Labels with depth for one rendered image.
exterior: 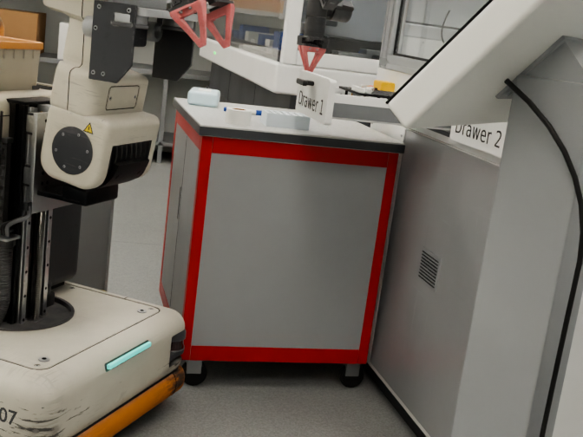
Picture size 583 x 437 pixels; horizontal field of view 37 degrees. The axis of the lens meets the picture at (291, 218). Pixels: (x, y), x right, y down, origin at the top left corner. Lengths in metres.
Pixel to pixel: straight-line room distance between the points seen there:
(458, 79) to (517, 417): 0.54
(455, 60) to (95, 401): 1.20
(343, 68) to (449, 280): 1.15
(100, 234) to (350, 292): 0.78
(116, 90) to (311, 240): 0.79
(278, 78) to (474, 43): 1.94
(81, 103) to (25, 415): 0.66
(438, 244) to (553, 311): 0.95
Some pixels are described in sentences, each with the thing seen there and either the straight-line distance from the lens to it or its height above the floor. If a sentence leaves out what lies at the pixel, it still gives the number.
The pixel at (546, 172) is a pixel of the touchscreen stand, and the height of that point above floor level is 0.89.
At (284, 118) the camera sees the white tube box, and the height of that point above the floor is 0.79.
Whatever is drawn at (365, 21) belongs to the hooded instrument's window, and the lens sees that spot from 3.14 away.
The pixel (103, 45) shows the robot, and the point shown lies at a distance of 1.84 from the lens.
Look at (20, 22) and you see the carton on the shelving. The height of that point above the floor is 0.82.
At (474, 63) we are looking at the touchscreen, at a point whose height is 1.03.
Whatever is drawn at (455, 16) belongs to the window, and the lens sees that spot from 2.35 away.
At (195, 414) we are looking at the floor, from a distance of 2.40.
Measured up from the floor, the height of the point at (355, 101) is 0.88.
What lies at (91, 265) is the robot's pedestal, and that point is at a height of 0.25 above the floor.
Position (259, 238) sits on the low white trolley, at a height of 0.46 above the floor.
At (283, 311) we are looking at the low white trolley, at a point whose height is 0.25.
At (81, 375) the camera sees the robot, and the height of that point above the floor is 0.26.
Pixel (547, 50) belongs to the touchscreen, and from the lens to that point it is 1.31.
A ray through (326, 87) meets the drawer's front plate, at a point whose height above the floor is 0.91.
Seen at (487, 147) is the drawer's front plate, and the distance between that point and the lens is 2.02.
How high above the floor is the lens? 1.06
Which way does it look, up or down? 13 degrees down
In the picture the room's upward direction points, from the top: 7 degrees clockwise
